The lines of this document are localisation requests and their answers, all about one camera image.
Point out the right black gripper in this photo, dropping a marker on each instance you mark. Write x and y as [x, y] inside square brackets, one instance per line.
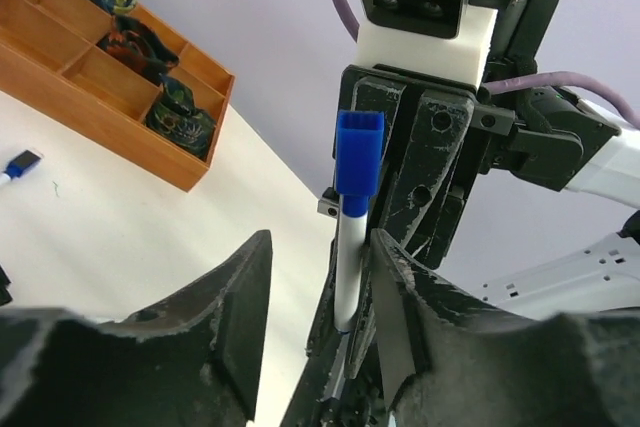
[436, 140]

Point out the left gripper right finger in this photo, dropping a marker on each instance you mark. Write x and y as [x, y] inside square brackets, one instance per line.
[450, 359]

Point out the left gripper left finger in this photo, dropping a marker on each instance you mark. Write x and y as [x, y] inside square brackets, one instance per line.
[191, 359]

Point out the black cap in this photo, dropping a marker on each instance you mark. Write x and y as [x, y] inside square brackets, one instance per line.
[5, 282]

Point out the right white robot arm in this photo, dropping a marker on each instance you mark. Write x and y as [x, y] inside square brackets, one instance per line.
[570, 131]

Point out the dark floral rolled sock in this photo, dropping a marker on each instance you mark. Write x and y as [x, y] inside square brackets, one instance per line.
[138, 47]

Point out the orange compartment tray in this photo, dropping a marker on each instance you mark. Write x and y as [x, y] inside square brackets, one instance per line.
[50, 61]

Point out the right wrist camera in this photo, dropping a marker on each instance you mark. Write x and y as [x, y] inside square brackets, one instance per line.
[445, 39]

